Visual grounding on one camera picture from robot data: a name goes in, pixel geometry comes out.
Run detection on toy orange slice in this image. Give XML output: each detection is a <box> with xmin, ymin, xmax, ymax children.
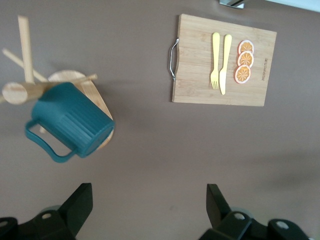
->
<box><xmin>234</xmin><ymin>64</ymin><xmax>252</xmax><ymax>85</ymax></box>
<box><xmin>237</xmin><ymin>50</ymin><xmax>255</xmax><ymax>68</ymax></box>
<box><xmin>237</xmin><ymin>39</ymin><xmax>255</xmax><ymax>56</ymax></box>

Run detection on wooden cup rack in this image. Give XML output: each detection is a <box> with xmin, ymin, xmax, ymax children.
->
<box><xmin>0</xmin><ymin>15</ymin><xmax>116</xmax><ymax>151</ymax></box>

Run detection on grey metal bracket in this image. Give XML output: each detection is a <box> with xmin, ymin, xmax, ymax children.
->
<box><xmin>218</xmin><ymin>0</ymin><xmax>246</xmax><ymax>10</ymax></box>

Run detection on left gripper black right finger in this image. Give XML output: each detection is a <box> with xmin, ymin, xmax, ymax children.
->
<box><xmin>198</xmin><ymin>183</ymin><xmax>311</xmax><ymax>240</ymax></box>

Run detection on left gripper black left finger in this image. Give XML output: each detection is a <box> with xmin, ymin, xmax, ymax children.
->
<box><xmin>0</xmin><ymin>182</ymin><xmax>94</xmax><ymax>240</ymax></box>

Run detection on teal ribbed cup with handle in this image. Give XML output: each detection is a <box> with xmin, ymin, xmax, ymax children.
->
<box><xmin>24</xmin><ymin>81</ymin><xmax>116</xmax><ymax>165</ymax></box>

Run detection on brown table cover mat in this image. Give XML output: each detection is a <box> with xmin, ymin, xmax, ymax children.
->
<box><xmin>0</xmin><ymin>0</ymin><xmax>320</xmax><ymax>240</ymax></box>

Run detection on yellow plastic fork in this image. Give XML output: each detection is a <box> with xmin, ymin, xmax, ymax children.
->
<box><xmin>209</xmin><ymin>32</ymin><xmax>221</xmax><ymax>90</ymax></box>

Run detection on yellow plastic knife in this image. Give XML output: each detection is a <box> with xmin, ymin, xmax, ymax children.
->
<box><xmin>218</xmin><ymin>34</ymin><xmax>233</xmax><ymax>96</ymax></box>

